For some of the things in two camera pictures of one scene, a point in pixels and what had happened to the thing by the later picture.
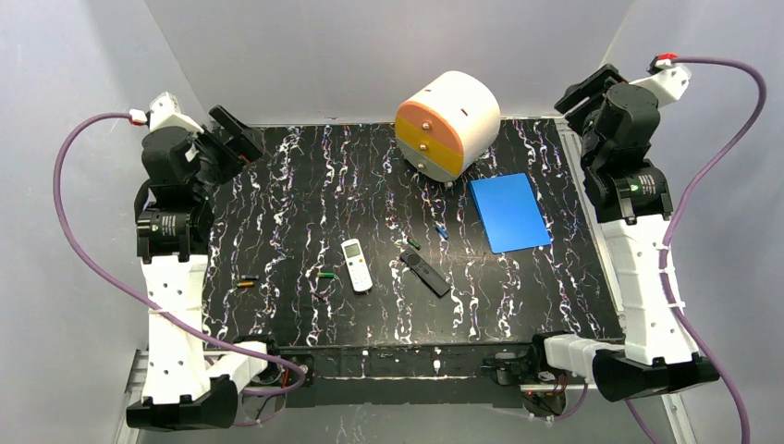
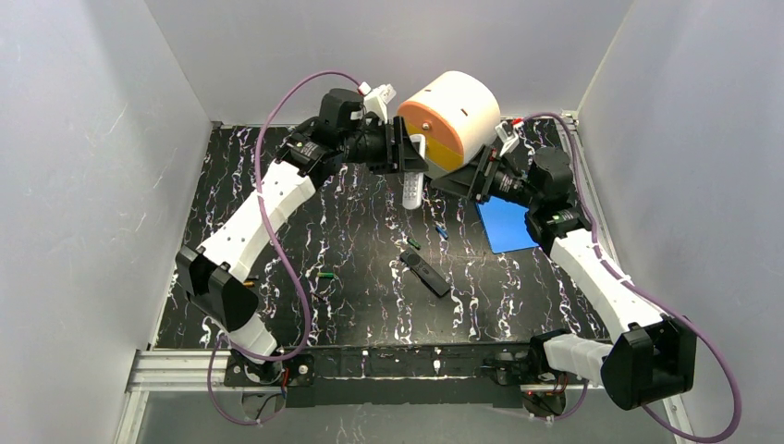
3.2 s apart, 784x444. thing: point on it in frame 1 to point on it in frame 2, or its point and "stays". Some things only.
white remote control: x=357 y=265 to x=413 y=180
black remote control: x=426 y=271 stays
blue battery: x=441 y=231 stays
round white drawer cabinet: x=447 y=127 stays
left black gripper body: x=231 y=141 to x=399 y=143
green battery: x=415 y=244 stays
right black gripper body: x=588 y=89 to x=478 y=175
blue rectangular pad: x=509 y=213 stays
